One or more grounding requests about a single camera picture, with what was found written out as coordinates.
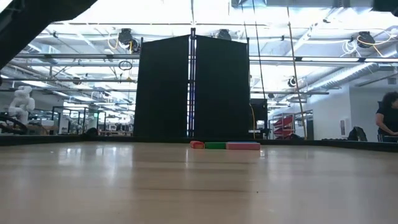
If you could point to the green block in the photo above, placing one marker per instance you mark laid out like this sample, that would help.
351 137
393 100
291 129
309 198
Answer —
215 145

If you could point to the black computer case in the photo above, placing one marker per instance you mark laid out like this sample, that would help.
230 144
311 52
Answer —
259 116

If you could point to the white robot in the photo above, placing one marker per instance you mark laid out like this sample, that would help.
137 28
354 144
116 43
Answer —
21 104

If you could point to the black bag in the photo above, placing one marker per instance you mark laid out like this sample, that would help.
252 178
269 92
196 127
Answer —
357 134

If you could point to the black rack frame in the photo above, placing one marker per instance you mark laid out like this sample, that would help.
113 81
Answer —
77 107

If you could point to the red shelf rack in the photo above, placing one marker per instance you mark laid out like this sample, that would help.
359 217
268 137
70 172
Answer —
283 126

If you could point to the black folding screen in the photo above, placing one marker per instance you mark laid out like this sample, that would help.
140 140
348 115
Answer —
161 87

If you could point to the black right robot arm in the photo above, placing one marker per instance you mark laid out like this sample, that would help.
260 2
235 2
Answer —
387 5

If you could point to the red long block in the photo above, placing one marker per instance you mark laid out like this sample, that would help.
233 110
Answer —
196 145

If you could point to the pink block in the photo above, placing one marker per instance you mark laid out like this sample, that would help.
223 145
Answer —
243 146

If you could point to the person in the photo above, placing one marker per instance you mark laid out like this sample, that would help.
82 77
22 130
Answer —
387 121

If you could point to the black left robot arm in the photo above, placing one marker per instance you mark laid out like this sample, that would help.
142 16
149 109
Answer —
31 21

